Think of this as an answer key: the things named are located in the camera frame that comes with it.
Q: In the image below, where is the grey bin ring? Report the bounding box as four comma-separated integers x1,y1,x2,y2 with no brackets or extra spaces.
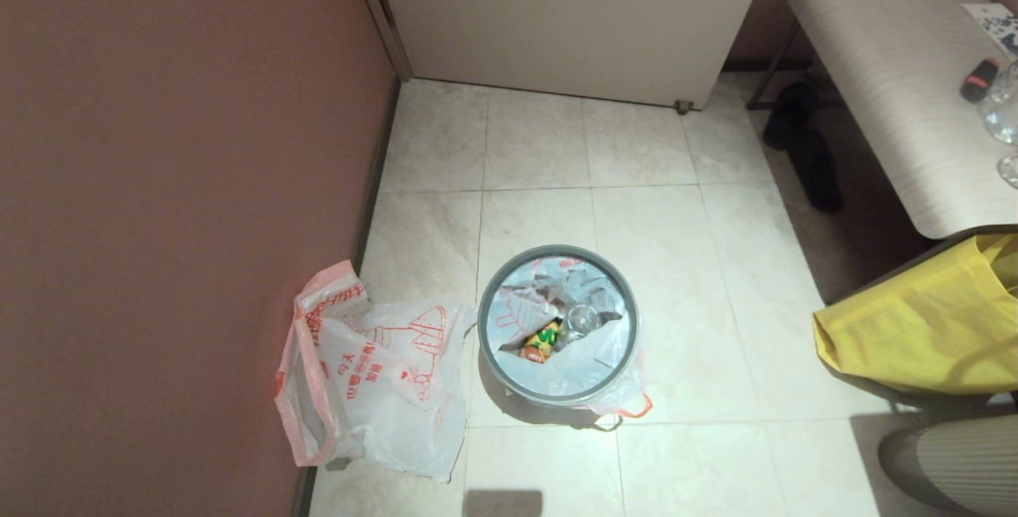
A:
477,244,642,407

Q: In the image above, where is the white red-printed trash bag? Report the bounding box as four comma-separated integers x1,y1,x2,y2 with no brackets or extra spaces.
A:
274,260,478,484
484,253,655,432

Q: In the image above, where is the empty white red-printed trash bag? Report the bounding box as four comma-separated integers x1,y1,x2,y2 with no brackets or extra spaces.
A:
274,260,478,484

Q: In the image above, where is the yellow fabric bag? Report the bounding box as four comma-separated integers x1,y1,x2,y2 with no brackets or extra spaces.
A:
813,232,1018,397

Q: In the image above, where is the colourful snack packet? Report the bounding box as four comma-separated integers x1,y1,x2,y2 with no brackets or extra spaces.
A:
519,318,567,365

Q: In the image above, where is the clear plastic bottle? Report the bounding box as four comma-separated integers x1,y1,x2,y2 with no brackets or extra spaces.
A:
557,304,625,339

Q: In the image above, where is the grey skirting board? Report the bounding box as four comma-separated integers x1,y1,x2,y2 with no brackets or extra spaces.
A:
290,76,402,517

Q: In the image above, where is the white door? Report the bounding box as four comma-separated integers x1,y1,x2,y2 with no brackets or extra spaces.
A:
367,0,777,111

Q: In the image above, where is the light woodgrain desk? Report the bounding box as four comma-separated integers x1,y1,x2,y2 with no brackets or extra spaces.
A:
746,0,1018,241

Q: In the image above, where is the black marker with red band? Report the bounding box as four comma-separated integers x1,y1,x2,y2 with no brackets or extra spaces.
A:
960,57,1001,104

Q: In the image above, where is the white leaflet with blue print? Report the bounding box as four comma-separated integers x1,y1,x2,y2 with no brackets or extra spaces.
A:
961,2,1018,56

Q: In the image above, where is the beige door frame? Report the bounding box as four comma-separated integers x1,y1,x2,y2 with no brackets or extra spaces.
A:
344,0,414,80

